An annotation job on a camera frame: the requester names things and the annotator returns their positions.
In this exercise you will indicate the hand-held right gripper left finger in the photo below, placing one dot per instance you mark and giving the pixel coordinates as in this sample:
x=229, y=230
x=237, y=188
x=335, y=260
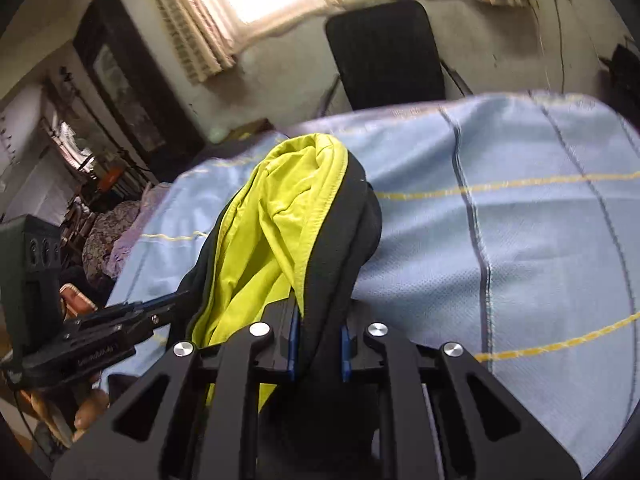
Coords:
x=294, y=350

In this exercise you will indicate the light blue checked bed sheet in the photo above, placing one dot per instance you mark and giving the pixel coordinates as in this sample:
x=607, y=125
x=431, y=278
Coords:
x=525, y=240

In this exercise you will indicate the person's left hand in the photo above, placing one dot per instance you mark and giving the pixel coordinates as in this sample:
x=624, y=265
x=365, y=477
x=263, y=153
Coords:
x=82, y=412

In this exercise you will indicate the purple cloth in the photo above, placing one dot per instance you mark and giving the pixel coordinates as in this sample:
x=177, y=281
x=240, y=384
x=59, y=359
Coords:
x=125, y=230

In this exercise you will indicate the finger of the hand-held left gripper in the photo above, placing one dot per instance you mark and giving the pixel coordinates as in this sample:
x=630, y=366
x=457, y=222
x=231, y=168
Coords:
x=125, y=325
x=160, y=302

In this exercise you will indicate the black office chair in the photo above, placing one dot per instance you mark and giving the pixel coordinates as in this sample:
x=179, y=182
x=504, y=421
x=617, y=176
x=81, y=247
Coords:
x=385, y=55

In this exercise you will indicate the black hooded jacket yellow zipper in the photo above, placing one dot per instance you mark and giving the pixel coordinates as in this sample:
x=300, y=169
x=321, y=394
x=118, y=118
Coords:
x=280, y=220

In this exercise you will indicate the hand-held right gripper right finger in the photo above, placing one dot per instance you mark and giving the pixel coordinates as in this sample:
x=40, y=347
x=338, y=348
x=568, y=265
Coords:
x=344, y=355

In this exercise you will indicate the dark framed painting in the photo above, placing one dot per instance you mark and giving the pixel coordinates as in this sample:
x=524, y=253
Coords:
x=130, y=85

